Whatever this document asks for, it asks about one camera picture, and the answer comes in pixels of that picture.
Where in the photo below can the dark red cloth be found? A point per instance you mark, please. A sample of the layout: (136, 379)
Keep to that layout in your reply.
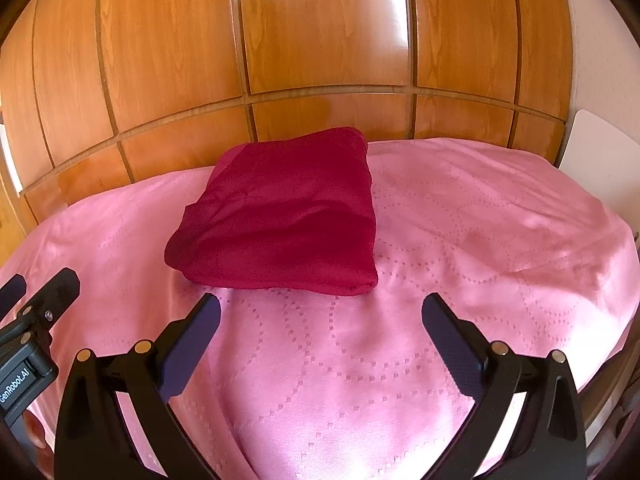
(280, 220)

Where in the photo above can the person's left hand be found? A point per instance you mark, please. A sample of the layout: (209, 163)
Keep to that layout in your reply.
(37, 425)

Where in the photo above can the white board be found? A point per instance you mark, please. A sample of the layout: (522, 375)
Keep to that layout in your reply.
(592, 145)

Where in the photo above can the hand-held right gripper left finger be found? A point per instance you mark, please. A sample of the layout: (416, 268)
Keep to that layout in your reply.
(192, 345)

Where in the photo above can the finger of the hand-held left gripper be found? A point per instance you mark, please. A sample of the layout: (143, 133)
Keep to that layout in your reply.
(12, 287)
(60, 290)

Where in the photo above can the wooden bed frame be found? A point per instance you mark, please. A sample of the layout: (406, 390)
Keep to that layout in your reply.
(607, 400)

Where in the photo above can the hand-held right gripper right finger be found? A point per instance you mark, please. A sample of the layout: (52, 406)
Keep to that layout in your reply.
(450, 350)

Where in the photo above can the wooden wardrobe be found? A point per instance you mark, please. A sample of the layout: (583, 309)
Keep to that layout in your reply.
(320, 35)

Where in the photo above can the pink bedspread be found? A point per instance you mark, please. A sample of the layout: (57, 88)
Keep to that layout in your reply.
(450, 240)

